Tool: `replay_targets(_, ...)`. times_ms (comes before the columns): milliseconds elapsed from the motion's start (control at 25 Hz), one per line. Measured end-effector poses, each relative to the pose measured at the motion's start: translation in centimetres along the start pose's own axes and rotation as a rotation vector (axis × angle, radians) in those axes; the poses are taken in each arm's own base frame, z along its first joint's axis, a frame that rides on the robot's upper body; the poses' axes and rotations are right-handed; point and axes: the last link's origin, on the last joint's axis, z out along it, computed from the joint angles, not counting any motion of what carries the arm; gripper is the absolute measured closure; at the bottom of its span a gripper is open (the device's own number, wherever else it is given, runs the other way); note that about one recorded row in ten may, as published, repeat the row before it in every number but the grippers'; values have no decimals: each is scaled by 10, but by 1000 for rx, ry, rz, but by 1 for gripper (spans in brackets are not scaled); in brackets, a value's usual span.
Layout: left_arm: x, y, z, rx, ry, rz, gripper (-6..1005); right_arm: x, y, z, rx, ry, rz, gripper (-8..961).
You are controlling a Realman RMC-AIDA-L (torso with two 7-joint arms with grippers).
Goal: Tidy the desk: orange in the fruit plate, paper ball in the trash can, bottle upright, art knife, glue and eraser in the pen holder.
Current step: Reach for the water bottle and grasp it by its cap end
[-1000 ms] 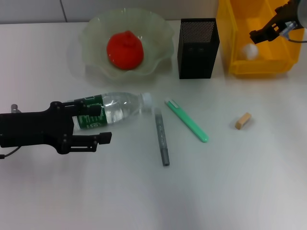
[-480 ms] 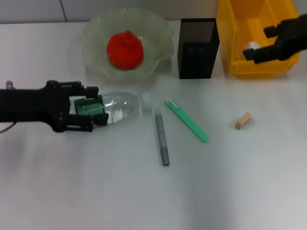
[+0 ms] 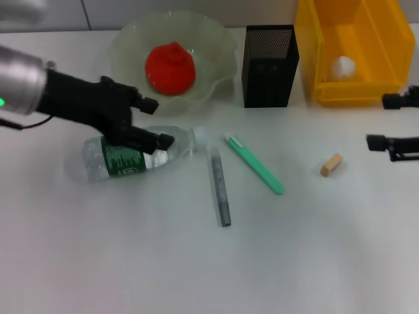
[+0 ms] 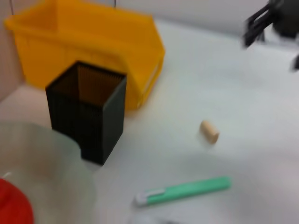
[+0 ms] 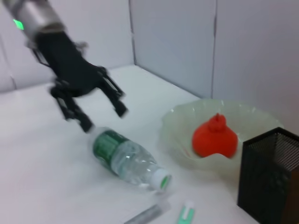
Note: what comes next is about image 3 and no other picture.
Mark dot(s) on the wavy glass fruit bowl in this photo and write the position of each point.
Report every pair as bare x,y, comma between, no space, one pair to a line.
209,49

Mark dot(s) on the grey pen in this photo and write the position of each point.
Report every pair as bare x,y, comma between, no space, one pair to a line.
221,189

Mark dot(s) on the clear green-label water bottle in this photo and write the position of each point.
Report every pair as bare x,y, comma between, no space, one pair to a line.
124,165

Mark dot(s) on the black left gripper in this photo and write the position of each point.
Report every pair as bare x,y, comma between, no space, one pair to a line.
91,101

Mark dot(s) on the red-orange fruit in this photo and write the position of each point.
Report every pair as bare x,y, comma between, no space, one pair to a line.
170,72

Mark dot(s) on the green pen with white clip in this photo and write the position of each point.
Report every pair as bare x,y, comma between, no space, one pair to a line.
258,170

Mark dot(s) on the yellow plastic bin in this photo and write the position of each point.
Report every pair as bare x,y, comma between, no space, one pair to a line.
376,39

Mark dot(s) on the black mesh pen holder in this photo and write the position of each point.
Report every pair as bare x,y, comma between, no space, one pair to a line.
268,85

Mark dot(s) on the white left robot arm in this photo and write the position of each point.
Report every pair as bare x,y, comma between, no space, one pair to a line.
19,78

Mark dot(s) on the small wooden cork block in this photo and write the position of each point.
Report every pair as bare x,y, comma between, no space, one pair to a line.
330,165

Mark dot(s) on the white paper ball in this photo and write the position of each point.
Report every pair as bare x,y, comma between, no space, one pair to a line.
343,67

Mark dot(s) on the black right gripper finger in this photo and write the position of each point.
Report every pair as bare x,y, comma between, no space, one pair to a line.
396,101
376,143

